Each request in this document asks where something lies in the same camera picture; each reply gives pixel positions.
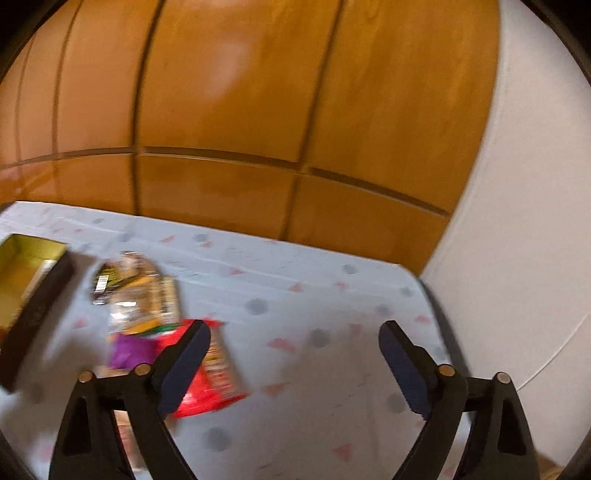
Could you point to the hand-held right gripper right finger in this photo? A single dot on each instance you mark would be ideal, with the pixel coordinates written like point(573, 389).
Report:
point(404, 364)

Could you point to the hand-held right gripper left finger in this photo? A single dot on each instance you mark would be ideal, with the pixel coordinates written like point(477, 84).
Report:
point(184, 364)

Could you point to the red printed snack packet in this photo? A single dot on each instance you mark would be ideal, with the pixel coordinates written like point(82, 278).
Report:
point(217, 378)

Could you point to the purple snack packet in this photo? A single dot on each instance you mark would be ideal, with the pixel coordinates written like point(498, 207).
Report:
point(131, 350)

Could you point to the brown snack packet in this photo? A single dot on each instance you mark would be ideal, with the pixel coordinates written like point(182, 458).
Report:
point(129, 281)

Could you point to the dark box with gold interior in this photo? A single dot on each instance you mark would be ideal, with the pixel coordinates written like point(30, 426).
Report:
point(41, 304)

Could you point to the wafer packet with green end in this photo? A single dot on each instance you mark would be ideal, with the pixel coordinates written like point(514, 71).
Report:
point(168, 300)

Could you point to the patterned tablecloth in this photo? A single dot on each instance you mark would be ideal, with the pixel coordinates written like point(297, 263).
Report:
point(300, 323)

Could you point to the wooden panelled cabinet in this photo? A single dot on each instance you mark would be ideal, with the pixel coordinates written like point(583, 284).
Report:
point(231, 92)

